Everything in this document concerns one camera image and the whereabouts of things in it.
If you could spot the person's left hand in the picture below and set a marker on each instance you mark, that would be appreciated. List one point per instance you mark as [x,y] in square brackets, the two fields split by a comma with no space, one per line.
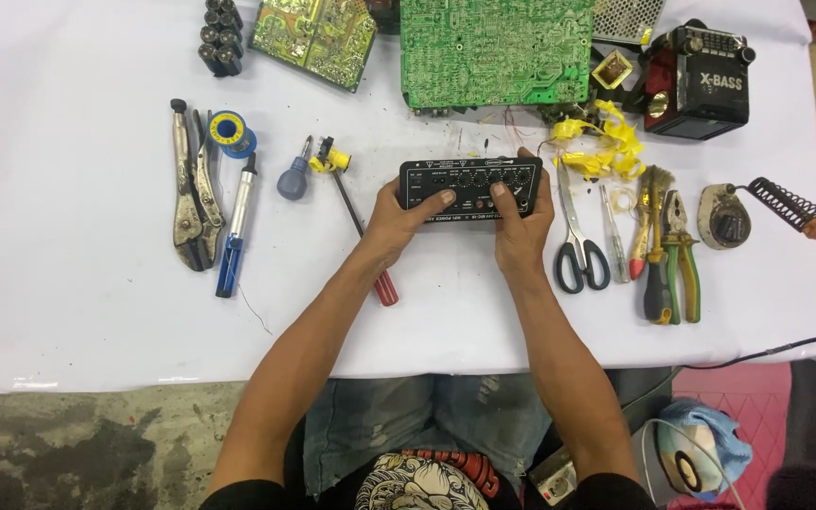
[394,221]

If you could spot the person's right hand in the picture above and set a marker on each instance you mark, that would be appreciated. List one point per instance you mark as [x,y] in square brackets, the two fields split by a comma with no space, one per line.
[521,230]

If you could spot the black amplifier control panel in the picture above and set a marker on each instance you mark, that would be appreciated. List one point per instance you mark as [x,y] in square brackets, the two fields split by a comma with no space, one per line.
[470,185]

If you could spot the yellow plastic component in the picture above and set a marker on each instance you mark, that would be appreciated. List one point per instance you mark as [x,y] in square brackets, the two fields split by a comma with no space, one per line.
[334,159]

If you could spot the clear tester screwdriver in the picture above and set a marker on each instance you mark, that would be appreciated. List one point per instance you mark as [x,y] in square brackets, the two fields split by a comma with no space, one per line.
[613,237]

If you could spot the clear tape roll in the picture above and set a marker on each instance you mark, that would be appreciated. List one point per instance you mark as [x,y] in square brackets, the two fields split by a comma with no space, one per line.
[623,200]

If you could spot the stubby blue screwdriver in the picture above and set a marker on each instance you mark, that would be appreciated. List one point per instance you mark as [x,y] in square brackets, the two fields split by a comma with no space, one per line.
[294,175]

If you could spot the crumpled yellow tape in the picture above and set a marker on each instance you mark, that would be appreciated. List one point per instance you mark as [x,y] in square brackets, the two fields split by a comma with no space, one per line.
[610,145]

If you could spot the blue desoldering pump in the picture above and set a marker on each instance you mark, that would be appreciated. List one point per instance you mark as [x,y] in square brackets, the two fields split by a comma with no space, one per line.
[236,226]

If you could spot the large green circuit board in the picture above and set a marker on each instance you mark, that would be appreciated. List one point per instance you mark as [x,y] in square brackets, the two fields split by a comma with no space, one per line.
[496,53]

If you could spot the yellow transformer coil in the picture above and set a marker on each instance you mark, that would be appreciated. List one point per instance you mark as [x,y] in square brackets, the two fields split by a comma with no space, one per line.
[612,71]

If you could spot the small yellow-green circuit board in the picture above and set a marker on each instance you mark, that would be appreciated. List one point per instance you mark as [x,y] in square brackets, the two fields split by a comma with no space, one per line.
[314,39]

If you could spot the silver locking pliers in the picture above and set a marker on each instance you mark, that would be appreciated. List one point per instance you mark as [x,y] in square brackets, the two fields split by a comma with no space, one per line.
[194,188]

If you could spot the person's jeans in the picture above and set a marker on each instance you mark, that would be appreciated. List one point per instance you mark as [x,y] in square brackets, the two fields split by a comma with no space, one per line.
[422,425]

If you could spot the black and red radio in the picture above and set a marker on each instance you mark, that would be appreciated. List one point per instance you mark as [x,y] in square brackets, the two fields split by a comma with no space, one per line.
[702,85]

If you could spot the metal mesh power supply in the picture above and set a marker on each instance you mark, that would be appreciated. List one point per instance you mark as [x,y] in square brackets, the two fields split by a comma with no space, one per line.
[624,20]

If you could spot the soldering iron stand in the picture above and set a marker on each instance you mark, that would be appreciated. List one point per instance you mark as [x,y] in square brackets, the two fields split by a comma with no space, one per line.
[762,209]

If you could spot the black capacitor bank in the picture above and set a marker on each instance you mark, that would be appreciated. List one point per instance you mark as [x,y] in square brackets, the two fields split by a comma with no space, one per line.
[221,37]

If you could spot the white power strip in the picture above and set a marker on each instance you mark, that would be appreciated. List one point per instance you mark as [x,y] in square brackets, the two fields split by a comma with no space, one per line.
[553,483]

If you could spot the white table cloth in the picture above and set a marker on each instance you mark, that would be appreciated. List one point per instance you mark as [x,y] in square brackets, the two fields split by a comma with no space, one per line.
[132,248]

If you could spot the person's printed black shirt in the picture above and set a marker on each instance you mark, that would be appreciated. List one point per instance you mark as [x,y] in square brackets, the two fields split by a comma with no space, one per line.
[422,485]

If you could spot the blue cloth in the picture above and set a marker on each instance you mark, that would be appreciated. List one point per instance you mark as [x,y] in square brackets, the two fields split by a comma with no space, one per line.
[716,432]

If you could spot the white round speaker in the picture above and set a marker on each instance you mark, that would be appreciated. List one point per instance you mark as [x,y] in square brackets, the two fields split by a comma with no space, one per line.
[684,460]

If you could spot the pink plastic stool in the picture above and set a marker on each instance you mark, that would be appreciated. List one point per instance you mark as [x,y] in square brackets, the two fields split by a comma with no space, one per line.
[741,418]

